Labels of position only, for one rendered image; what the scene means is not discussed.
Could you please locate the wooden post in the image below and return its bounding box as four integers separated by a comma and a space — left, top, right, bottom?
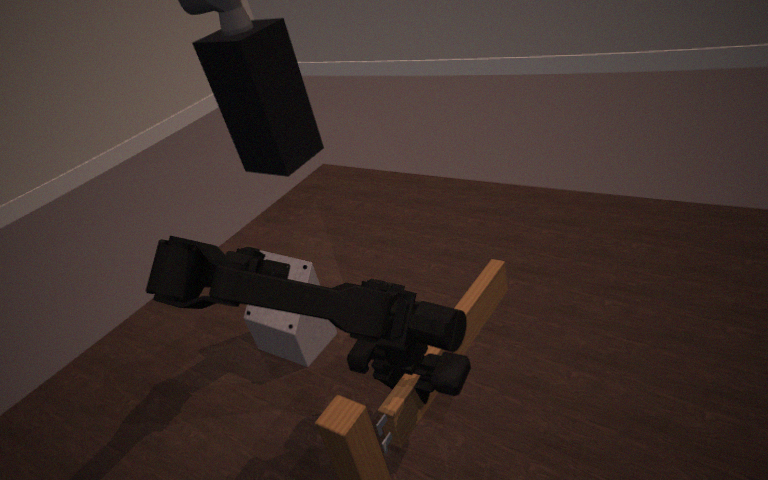
315, 394, 391, 480

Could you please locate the wooden rail with steel hooks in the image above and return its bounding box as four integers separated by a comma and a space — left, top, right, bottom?
376, 259, 508, 454

